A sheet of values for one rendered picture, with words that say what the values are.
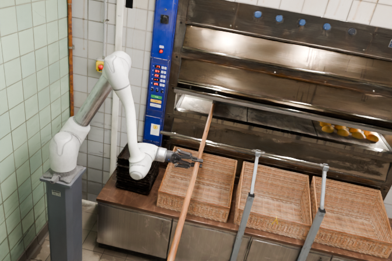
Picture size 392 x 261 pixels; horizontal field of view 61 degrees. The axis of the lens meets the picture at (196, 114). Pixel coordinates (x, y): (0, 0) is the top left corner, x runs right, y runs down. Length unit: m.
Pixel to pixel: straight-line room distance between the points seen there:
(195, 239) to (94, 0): 1.97
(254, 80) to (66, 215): 1.62
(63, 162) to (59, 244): 0.68
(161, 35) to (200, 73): 0.41
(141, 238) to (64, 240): 0.63
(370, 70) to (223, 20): 1.11
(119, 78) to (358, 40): 1.65
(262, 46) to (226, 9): 0.38
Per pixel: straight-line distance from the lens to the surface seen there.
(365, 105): 2.78
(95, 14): 2.72
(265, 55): 2.52
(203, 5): 2.49
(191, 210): 2.62
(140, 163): 1.98
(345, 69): 2.64
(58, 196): 2.31
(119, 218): 2.79
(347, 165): 3.01
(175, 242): 1.61
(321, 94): 2.68
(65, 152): 2.12
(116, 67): 1.88
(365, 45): 2.64
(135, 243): 2.93
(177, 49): 2.57
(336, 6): 2.52
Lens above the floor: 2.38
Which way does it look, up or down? 26 degrees down
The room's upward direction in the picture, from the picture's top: 9 degrees clockwise
